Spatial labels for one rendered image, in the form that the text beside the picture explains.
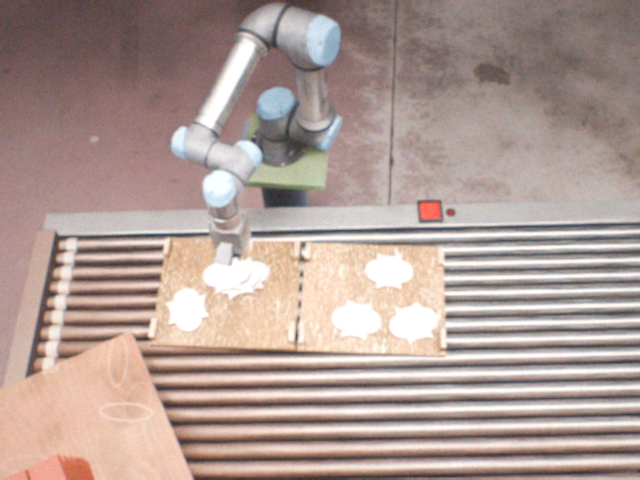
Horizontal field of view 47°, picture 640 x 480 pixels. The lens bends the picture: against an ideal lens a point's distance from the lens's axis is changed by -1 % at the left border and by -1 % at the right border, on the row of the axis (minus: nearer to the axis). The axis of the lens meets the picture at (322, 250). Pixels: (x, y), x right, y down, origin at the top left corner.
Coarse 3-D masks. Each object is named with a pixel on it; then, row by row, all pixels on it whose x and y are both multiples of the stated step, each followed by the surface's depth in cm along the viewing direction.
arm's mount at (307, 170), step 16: (256, 128) 248; (304, 144) 244; (288, 160) 241; (304, 160) 241; (320, 160) 241; (256, 176) 238; (272, 176) 238; (288, 176) 238; (304, 176) 238; (320, 176) 238
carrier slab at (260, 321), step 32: (192, 256) 219; (256, 256) 219; (288, 256) 219; (160, 288) 214; (192, 288) 214; (288, 288) 213; (160, 320) 209; (224, 320) 208; (256, 320) 208; (288, 320) 208
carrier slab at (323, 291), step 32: (320, 256) 218; (352, 256) 218; (416, 256) 217; (320, 288) 213; (352, 288) 212; (384, 288) 212; (416, 288) 212; (320, 320) 207; (384, 320) 207; (320, 352) 203; (352, 352) 202; (384, 352) 202; (416, 352) 202
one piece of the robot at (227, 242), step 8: (208, 216) 185; (240, 224) 185; (248, 224) 190; (216, 232) 186; (224, 232) 183; (232, 232) 184; (240, 232) 184; (248, 232) 192; (216, 240) 189; (224, 240) 188; (232, 240) 187; (240, 240) 186; (248, 240) 193; (216, 248) 193; (224, 248) 189; (232, 248) 190; (240, 248) 190; (216, 256) 189; (224, 256) 188; (232, 256) 189; (224, 264) 188
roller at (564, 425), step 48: (192, 432) 193; (240, 432) 193; (288, 432) 193; (336, 432) 193; (384, 432) 192; (432, 432) 192; (480, 432) 192; (528, 432) 192; (576, 432) 192; (624, 432) 192
